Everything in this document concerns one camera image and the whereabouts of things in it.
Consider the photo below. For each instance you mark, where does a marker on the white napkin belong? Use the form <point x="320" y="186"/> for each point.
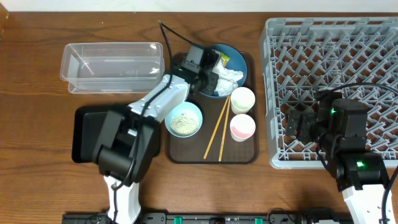
<point x="227" y="79"/>

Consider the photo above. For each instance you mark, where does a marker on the yellow snack wrapper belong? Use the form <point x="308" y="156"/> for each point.
<point x="224" y="59"/>

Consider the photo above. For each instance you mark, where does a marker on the grey dishwasher rack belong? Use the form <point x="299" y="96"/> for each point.
<point x="302" y="55"/>

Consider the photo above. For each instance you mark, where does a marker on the green cup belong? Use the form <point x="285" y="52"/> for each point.
<point x="242" y="100"/>

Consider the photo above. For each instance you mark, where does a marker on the light blue bowl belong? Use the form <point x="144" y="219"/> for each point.
<point x="186" y="108"/>

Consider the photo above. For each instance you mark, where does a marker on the dark blue plate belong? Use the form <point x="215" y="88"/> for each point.
<point x="236" y="62"/>

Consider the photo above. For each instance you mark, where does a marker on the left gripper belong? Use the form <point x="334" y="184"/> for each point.
<point x="209" y="80"/>

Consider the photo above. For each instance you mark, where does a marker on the pink cup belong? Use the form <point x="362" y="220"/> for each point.
<point x="242" y="127"/>

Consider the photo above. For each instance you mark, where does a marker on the food crumbs in bowl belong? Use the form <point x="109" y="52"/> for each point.
<point x="184" y="124"/>

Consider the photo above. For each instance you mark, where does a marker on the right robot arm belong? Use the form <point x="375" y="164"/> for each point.
<point x="338" y="127"/>

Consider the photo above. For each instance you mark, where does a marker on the black bin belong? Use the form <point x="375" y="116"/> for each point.
<point x="87" y="126"/>

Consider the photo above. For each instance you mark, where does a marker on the clear plastic bin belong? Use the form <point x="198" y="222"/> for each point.
<point x="112" y="67"/>

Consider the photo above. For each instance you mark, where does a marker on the left wooden chopstick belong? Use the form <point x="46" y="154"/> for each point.
<point x="216" y="128"/>

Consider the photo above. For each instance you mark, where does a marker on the right wooden chopstick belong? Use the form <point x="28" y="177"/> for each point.
<point x="224" y="129"/>

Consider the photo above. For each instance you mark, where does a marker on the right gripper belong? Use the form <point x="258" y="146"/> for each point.
<point x="308" y="119"/>

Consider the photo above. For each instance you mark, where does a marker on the brown serving tray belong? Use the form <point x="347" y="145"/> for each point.
<point x="192" y="149"/>

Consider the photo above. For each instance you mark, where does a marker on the wooden chopstick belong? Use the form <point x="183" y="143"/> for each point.
<point x="216" y="128"/>
<point x="224" y="129"/>

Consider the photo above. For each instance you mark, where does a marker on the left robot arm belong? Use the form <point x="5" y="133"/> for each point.
<point x="123" y="174"/>

